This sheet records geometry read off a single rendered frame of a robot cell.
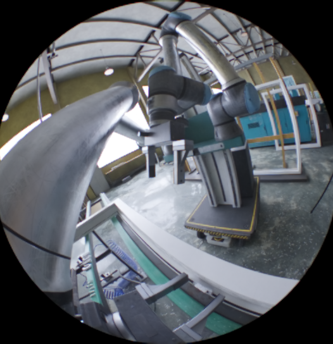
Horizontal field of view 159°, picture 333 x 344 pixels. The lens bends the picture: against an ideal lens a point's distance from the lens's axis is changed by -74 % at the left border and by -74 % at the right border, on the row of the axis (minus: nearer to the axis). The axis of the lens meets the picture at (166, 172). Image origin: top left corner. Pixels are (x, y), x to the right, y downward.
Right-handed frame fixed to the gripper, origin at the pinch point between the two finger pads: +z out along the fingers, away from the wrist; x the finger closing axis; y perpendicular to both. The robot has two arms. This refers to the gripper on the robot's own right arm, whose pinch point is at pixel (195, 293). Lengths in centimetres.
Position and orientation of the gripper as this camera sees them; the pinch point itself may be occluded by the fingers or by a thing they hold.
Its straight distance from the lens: 26.5
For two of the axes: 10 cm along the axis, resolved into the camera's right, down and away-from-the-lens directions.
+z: 8.0, -1.4, 5.8
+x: 5.8, -0.3, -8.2
